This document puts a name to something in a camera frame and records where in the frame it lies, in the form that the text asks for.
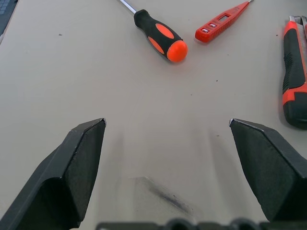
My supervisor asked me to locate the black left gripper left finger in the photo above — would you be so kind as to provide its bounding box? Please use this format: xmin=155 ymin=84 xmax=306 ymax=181
xmin=0 ymin=118 xmax=107 ymax=230

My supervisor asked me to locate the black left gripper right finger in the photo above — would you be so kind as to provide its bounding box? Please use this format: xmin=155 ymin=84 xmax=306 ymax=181
xmin=229 ymin=118 xmax=307 ymax=223

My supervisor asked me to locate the orange and black utility knife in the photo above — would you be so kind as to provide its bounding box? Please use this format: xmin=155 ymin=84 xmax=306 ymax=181
xmin=280 ymin=15 xmax=307 ymax=131

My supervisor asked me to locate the orange voltage tester pen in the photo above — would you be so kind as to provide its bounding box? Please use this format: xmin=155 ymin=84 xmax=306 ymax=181
xmin=194 ymin=0 xmax=254 ymax=44

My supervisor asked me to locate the orange and black screwdriver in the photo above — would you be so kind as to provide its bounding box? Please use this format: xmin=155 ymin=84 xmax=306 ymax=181
xmin=117 ymin=0 xmax=189 ymax=63

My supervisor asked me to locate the grey laptop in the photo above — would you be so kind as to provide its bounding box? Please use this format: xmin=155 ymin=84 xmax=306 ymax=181
xmin=0 ymin=0 xmax=19 ymax=36

